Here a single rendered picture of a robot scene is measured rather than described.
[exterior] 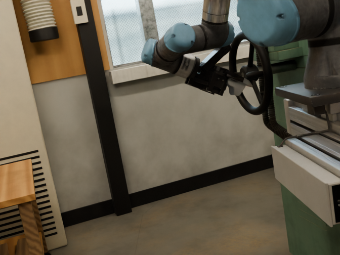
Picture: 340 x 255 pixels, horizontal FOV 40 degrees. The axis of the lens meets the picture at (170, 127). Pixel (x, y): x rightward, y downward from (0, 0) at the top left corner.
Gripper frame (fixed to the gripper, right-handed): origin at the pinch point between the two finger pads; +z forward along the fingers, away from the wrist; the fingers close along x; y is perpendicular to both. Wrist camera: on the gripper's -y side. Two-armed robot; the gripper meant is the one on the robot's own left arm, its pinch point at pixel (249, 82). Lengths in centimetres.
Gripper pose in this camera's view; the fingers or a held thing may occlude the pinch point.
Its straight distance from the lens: 150.2
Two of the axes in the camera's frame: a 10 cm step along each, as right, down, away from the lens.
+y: -3.3, 9.4, 0.3
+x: 2.9, 1.3, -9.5
